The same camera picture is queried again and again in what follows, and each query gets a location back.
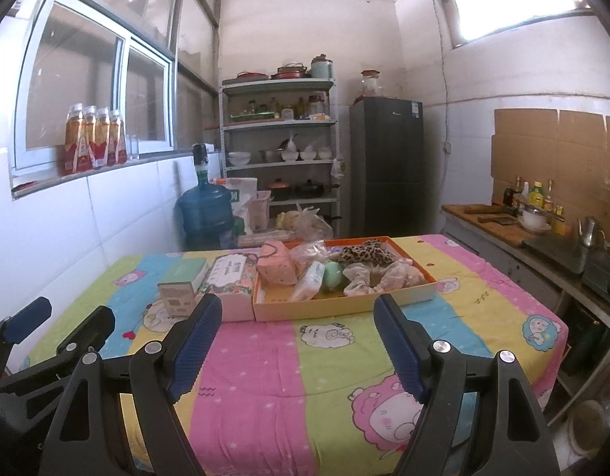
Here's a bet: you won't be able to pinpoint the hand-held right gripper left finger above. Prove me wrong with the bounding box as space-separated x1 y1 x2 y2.
44 294 223 476

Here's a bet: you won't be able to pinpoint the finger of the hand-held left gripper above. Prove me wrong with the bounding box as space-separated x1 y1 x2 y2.
0 306 116 398
0 296 54 359

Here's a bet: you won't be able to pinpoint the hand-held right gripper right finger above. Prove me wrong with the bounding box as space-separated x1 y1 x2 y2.
373 295 561 476

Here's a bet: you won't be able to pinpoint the white floral cloth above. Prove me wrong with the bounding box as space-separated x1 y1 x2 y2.
342 263 385 298

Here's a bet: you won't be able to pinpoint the orange tray box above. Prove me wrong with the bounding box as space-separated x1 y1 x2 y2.
252 235 439 322

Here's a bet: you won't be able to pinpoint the leopard print cloth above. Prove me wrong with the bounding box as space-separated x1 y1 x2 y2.
339 239 398 265

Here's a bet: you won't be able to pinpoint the white green tissue pack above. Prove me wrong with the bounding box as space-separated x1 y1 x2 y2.
289 260 326 301

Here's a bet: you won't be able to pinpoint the pink tissue pack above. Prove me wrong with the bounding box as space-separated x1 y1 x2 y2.
256 240 299 287

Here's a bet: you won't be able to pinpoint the pink translucent plastic bag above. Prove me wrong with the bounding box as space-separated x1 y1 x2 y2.
291 240 331 271

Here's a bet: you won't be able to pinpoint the teal cardboard box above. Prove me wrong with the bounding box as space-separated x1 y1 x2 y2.
158 258 209 321

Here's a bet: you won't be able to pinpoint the floral tissue box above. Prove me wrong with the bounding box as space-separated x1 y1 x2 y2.
198 253 259 323

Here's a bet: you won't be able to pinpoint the colourful cartoon printed sheet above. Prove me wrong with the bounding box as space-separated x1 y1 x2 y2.
24 233 570 476

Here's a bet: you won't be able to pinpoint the pale wrapped bundle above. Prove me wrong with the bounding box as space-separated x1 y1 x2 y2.
238 230 296 249

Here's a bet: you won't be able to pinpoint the blue water jug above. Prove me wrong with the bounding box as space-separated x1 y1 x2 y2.
176 178 237 251

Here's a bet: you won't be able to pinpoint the kitchen counter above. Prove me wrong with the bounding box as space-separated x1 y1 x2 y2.
441 203 610 423

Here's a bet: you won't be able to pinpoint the wooden cutting board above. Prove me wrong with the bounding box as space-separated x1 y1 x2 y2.
443 203 534 249

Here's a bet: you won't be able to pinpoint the pale pink plastic container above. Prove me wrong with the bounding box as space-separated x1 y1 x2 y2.
248 193 271 233

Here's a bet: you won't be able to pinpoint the clear bag of vegetables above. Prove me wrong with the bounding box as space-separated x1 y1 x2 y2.
277 205 334 242

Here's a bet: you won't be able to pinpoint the white flour bag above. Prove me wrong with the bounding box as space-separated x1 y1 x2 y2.
216 177 259 234

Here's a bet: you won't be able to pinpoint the red cooking pot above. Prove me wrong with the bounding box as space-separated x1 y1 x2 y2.
267 180 294 202

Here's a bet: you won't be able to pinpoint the red label drink bottle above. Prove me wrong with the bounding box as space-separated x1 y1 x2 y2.
109 109 129 166
64 104 85 176
95 107 112 169
81 106 98 172

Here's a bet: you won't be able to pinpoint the dark grey fridge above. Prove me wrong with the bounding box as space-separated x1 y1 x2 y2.
348 98 425 238

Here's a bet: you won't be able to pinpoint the black wok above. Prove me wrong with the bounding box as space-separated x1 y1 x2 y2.
295 180 341 198

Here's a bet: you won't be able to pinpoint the large white bowl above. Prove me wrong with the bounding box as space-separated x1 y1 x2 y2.
518 204 553 235

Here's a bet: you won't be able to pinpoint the black white water pump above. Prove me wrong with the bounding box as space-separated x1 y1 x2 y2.
192 144 211 184

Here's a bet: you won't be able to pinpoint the row of condiment bottles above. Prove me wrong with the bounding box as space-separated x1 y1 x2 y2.
502 176 569 237

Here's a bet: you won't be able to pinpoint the pale plastic bucket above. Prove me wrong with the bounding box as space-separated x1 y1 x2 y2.
568 399 608 457

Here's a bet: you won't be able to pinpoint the steel kettle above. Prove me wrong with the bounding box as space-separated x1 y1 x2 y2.
577 215 606 249

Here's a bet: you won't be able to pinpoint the grey metal shelf rack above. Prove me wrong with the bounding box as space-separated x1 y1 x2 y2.
219 77 341 239

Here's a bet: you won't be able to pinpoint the row of glass jars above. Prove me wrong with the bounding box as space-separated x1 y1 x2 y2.
242 92 331 121

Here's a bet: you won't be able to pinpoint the glass jar with red lid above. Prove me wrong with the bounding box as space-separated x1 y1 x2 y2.
360 70 383 99

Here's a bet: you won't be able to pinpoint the high bright window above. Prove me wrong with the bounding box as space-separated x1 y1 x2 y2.
431 0 592 51

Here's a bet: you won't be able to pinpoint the cardboard wall sheets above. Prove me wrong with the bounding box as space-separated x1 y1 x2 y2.
491 109 610 240

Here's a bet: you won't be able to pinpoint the sliding window frame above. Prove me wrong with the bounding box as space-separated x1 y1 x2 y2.
10 0 222 200

